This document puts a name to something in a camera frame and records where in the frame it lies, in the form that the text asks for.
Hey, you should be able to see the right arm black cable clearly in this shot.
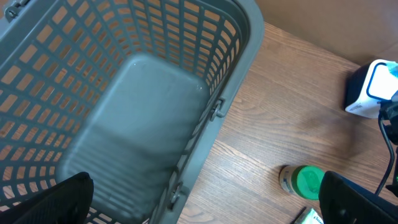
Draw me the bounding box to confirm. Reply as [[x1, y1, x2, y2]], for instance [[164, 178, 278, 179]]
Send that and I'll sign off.
[[374, 111, 396, 197]]

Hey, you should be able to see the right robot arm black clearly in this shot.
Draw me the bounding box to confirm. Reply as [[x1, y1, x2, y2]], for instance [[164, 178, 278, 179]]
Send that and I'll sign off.
[[376, 92, 397, 195]]

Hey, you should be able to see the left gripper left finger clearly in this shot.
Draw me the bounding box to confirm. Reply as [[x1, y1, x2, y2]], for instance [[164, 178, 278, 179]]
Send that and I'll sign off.
[[1, 172, 94, 224]]

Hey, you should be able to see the grey plastic basket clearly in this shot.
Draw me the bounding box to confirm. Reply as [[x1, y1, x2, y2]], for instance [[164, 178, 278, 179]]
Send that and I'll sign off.
[[1, 0, 264, 223]]

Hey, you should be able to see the teal wipes packet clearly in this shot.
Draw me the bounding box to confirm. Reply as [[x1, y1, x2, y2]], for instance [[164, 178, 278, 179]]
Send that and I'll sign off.
[[386, 61, 398, 78]]

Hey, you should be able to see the white barcode scanner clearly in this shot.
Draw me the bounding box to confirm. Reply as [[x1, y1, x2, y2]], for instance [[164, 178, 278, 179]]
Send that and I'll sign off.
[[344, 59, 397, 119]]

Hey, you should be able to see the green lid jar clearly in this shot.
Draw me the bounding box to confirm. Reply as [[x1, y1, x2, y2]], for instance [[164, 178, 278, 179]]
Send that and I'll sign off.
[[279, 165, 325, 200]]

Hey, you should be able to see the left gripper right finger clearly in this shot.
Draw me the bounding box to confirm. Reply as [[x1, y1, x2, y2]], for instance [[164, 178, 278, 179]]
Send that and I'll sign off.
[[319, 171, 397, 224]]

